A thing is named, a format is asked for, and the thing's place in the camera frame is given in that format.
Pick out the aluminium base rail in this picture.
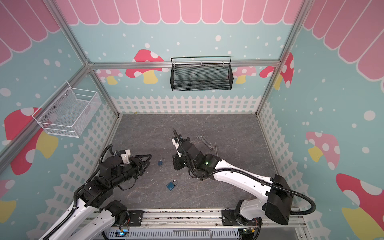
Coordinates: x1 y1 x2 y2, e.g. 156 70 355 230
58 207 307 232

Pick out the large blue padlock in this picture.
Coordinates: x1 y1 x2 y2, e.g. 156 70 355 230
167 180 178 191

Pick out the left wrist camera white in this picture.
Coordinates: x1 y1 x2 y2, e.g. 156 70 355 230
115 150 131 164

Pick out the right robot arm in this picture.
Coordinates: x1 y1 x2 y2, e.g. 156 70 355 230
172 130 316 226

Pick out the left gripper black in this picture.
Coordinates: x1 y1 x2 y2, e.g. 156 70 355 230
110 154 153 189

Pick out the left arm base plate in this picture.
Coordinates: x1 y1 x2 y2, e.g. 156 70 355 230
119 210 144 227

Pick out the white wire mesh basket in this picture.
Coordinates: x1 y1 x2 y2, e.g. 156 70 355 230
32 82 102 138

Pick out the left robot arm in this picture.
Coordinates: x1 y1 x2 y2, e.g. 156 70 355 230
41 145 153 240

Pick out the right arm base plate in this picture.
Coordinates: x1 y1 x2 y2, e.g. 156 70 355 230
221 208 258 226

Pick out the black wire mesh basket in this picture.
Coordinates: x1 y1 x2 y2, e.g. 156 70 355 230
170 56 234 92

